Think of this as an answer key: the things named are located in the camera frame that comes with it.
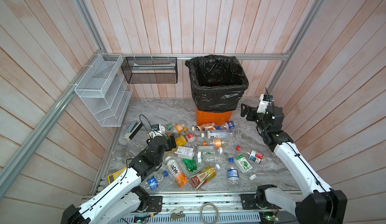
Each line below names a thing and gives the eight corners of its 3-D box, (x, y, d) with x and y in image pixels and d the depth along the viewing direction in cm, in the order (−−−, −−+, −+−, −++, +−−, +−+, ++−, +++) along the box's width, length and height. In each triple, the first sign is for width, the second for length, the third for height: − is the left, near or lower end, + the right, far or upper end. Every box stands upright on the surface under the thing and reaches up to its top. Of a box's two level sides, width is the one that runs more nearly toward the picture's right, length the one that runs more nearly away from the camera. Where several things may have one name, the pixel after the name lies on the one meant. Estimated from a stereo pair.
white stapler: (123, 138, 99) (121, 135, 97) (135, 123, 108) (133, 119, 105) (132, 141, 98) (130, 138, 95) (143, 125, 106) (141, 122, 103)
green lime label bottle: (244, 175, 83) (246, 174, 81) (233, 159, 89) (234, 157, 86) (252, 171, 85) (254, 169, 82) (241, 156, 90) (242, 153, 88)
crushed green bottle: (189, 173, 84) (189, 171, 82) (183, 160, 89) (183, 158, 86) (198, 168, 86) (198, 166, 83) (191, 156, 91) (191, 154, 88)
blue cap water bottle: (229, 185, 80) (230, 183, 77) (225, 160, 89) (226, 157, 86) (238, 185, 80) (240, 183, 77) (233, 160, 89) (235, 157, 86)
